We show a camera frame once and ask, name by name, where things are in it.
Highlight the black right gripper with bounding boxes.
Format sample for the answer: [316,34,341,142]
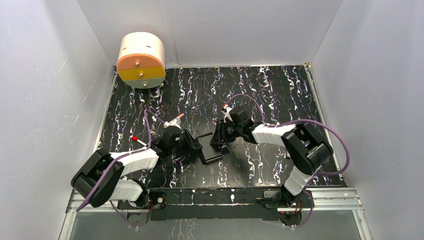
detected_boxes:
[209,120,242,144]

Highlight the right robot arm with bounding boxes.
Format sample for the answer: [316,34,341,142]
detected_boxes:
[210,106,334,207]

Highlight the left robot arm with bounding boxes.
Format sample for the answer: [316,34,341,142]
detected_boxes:
[70,126,202,211]

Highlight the pink white marker pen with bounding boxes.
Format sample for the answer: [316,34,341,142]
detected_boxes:
[163,113,185,129]

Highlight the small red-capped white pen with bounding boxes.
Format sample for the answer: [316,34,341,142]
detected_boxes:
[130,135,148,147]

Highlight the round cream drawer cabinet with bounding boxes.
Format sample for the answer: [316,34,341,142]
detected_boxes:
[116,32,166,89]

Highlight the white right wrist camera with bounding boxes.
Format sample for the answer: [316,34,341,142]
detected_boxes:
[221,103,233,123]

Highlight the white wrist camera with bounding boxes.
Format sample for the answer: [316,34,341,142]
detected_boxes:
[221,103,233,123]
[163,117,182,132]

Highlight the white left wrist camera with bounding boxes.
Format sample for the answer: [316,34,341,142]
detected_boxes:
[163,117,182,132]

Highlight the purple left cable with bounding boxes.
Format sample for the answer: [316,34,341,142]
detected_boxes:
[75,109,167,229]

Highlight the purple cable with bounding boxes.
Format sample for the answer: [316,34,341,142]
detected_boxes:
[75,109,167,229]
[223,93,351,229]

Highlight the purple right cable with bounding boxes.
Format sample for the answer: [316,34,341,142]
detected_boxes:
[223,93,351,229]

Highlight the aluminium front rail frame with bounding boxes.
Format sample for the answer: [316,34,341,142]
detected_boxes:
[57,187,374,240]

